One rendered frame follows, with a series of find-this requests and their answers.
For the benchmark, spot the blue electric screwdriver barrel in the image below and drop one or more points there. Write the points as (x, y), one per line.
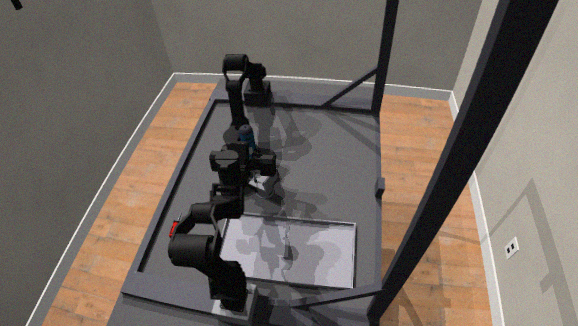
(246, 134)

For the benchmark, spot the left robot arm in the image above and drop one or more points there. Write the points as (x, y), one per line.
(193, 250)

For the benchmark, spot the grey l-shaped bracket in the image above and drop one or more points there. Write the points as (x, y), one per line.
(261, 180)

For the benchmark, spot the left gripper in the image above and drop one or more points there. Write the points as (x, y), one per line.
(267, 164)

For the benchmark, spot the shiny grey metal cylinder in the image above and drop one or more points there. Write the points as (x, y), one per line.
(265, 195)

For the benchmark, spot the red hand screwdriver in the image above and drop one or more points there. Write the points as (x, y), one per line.
(174, 224)

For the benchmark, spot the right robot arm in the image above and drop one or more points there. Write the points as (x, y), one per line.
(237, 62)

